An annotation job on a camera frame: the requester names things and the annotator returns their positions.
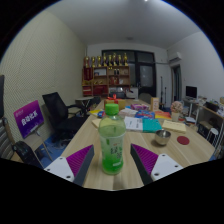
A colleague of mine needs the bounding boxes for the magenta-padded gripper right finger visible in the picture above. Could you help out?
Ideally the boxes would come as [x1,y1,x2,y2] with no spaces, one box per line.
[130,143,184,186]

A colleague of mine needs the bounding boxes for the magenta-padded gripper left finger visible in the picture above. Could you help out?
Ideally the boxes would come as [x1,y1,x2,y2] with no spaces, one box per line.
[44,144,95,187]

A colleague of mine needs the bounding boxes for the green tea bottle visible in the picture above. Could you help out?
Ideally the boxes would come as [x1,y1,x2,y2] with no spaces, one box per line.
[97,103,127,176]

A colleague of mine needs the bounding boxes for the small steel cup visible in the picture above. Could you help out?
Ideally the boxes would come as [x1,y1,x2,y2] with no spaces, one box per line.
[154,129,172,147]

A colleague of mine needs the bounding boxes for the teal book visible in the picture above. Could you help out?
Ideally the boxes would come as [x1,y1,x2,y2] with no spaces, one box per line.
[142,118,163,134]

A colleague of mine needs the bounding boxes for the white booklet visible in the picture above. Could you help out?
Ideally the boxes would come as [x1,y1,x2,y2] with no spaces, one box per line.
[123,115,144,132]

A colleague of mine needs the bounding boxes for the small cream notebook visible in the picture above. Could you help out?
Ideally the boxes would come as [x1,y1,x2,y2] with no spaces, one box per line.
[91,118,102,129]

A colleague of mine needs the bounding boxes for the flat round red coaster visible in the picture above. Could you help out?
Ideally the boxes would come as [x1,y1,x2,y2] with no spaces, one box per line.
[176,135,190,146]

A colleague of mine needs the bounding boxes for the large cream notebook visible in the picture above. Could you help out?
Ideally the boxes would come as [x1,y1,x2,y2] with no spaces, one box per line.
[161,119,188,134]

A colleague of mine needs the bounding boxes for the blue colourful book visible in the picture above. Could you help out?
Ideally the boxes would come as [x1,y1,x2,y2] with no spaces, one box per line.
[134,110,156,120]

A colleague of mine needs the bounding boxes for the orange book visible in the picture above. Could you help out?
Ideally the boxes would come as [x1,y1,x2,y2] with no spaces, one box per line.
[154,110,173,120]

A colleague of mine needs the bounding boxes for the black office chair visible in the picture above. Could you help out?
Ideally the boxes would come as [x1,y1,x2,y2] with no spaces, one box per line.
[42,91,89,141]

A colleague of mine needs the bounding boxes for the pink box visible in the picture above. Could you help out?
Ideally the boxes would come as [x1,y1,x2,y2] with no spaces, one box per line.
[130,103,149,111]

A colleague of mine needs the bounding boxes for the black bag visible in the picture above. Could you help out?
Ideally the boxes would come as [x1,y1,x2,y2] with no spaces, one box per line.
[12,140,44,169]

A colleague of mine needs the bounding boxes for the tall brown carton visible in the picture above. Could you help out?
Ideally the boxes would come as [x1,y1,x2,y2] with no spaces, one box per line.
[150,96,160,112]

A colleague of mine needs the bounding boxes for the pink flower bouquet in vase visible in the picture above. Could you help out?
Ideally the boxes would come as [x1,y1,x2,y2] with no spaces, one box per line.
[170,100,184,123]

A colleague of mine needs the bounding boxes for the yellow gift box red ribbon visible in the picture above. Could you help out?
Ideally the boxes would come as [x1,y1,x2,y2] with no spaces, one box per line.
[104,94,127,110]

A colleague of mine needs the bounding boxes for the purple sign board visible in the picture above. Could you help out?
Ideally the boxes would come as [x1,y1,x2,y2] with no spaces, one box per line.
[13,99,45,139]

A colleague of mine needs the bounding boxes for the white round stool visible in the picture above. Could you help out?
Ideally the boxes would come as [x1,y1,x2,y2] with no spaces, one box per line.
[206,127,219,148]

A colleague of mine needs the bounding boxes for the grey striped chair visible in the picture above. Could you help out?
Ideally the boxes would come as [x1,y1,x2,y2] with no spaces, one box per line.
[0,116,16,160]

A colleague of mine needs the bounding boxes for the black computer monitor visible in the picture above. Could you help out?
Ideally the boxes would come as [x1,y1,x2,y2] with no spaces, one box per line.
[185,85,198,99]

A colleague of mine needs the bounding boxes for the wooden shelf unit with trophies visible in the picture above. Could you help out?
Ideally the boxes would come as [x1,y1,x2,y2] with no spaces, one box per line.
[81,52,131,98]

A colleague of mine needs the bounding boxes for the dark glass door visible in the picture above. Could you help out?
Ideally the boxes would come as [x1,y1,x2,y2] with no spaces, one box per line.
[101,49,157,99]

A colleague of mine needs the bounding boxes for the dark cushion with tan straps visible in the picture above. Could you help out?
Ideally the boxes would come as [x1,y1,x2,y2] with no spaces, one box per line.
[0,74,6,119]

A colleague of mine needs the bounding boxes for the white wall air conditioner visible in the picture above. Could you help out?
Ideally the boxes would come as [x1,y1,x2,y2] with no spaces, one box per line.
[167,51,184,63]

